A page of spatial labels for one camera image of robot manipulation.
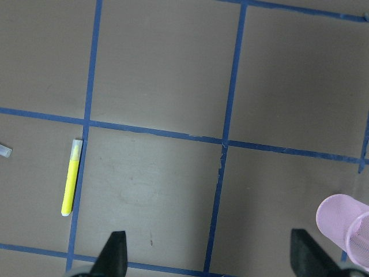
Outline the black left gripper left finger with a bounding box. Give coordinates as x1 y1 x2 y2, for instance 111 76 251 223
89 231 128 277

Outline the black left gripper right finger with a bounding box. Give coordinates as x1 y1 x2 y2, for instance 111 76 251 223
290 229 348 277

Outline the purple marker pen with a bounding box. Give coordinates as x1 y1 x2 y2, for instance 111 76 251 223
0 144 12 158

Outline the pink mesh cup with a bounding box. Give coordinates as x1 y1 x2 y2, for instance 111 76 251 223
315 194 368 271

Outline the yellow marker pen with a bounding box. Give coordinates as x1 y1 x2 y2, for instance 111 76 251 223
61 139 83 216

